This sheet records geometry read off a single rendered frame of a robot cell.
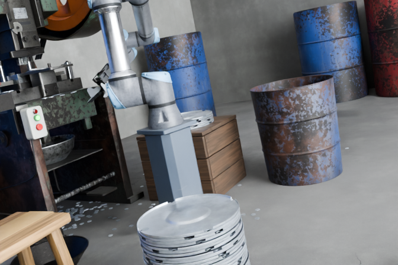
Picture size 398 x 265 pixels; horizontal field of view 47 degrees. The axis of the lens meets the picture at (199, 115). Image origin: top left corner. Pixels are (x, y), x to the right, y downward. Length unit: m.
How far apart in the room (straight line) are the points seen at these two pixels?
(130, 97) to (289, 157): 0.84
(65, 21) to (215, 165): 1.17
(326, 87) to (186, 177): 0.80
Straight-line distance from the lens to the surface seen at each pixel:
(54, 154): 2.36
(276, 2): 5.15
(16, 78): 2.40
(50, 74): 2.34
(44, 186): 2.14
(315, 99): 2.18
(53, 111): 2.25
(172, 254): 1.22
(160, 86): 1.84
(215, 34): 5.53
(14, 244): 1.35
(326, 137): 2.24
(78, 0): 2.64
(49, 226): 1.42
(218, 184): 2.26
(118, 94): 1.85
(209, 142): 2.20
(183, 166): 1.88
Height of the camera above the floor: 0.75
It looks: 9 degrees down
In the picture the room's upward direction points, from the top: 11 degrees counter-clockwise
